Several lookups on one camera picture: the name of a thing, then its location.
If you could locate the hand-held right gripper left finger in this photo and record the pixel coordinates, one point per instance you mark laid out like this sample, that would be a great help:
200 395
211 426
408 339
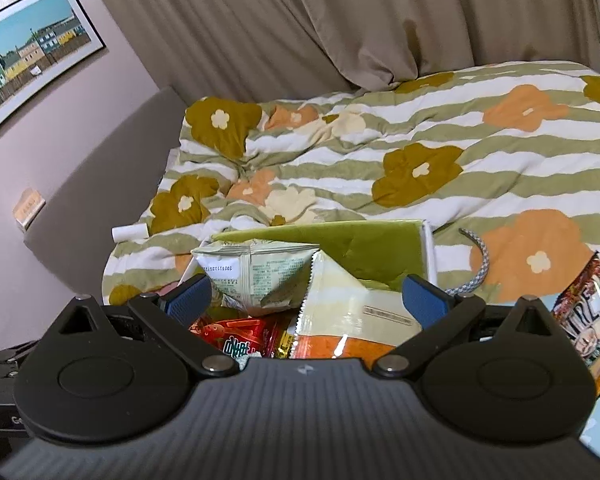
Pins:
190 295

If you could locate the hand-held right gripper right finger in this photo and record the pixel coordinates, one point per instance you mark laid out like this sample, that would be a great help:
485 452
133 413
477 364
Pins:
422 300

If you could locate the red snack packet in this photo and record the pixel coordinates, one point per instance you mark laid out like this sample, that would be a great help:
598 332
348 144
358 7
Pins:
240 335

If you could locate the pale green snack packet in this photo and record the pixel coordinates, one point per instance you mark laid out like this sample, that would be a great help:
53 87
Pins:
260 275

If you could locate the cream and orange snack packet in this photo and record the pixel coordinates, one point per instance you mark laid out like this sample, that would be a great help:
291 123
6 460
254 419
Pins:
350 320

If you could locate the white tube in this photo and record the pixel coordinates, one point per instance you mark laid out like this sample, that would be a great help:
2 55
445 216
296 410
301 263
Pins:
129 233

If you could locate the grey headboard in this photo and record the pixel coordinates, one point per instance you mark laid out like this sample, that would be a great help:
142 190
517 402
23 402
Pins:
105 175

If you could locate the dark snack packet orange edge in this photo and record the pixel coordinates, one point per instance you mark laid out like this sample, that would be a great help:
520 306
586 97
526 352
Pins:
580 320

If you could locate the striped floral blanket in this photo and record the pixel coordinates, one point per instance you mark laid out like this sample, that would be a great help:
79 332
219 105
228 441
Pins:
480 125

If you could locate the beige curtain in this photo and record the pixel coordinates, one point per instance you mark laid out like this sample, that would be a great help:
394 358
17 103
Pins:
280 20

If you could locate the framed wall poster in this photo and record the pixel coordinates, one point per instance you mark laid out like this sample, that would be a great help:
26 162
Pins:
30 60

